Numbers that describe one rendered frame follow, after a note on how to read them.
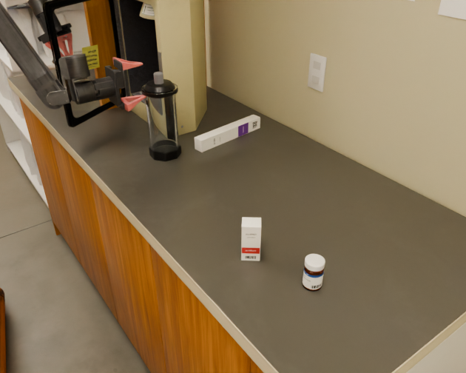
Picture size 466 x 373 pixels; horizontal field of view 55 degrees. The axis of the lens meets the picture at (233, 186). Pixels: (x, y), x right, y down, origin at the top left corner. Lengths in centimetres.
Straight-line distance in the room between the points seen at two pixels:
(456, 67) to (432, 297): 56
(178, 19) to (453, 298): 108
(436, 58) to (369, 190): 39
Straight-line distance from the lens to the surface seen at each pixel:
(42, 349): 222
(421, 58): 131
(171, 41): 149
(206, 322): 112
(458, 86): 127
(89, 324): 225
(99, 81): 130
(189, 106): 158
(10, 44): 129
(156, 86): 135
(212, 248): 107
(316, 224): 117
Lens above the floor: 163
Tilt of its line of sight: 32 degrees down
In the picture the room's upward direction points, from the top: straight up
